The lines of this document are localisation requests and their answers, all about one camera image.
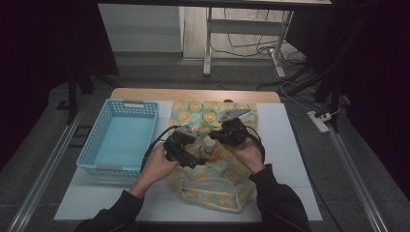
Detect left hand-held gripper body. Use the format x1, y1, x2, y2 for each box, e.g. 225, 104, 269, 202
162, 124, 197, 162

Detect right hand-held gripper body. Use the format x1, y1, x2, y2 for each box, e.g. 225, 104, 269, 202
218, 107, 251, 147

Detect small white-lidded jar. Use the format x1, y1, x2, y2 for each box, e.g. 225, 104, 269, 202
202, 135, 218, 155

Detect yellow floral tote bag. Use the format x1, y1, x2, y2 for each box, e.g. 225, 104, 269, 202
166, 99, 261, 215

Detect light blue plastic basket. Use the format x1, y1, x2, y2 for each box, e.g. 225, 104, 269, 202
75, 99, 161, 179

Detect person's right hand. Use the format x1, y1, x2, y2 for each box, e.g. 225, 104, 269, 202
225, 136, 265, 175

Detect person's left hand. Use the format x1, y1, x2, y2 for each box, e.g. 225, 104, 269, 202
129, 143, 182, 199

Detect white table mat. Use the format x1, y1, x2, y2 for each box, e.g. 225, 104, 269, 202
53, 100, 324, 223

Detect white power strip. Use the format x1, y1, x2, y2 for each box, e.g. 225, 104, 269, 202
307, 109, 332, 134

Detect white-framed desk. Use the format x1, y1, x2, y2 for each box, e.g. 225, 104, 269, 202
96, 0, 333, 78

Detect black metal stand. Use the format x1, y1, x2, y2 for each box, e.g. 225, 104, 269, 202
56, 57, 121, 126
283, 18, 352, 133

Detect white cabinet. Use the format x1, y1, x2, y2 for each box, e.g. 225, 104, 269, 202
97, 3, 185, 54

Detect left hand-held gripper cable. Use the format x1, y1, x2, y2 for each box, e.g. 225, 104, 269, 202
140, 125, 180, 174

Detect hand-held gripper cable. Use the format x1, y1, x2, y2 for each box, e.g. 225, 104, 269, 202
244, 125, 267, 162
140, 125, 180, 174

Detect right hand-held gripper cable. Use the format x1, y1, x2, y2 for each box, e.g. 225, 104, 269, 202
244, 125, 267, 162

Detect white floor cable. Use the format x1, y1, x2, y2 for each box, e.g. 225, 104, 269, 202
274, 66, 341, 118

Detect black floor cables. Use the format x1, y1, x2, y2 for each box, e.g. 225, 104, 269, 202
210, 8, 308, 67

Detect aluminium rail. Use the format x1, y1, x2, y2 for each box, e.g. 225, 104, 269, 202
324, 127, 389, 232
6, 96, 89, 232

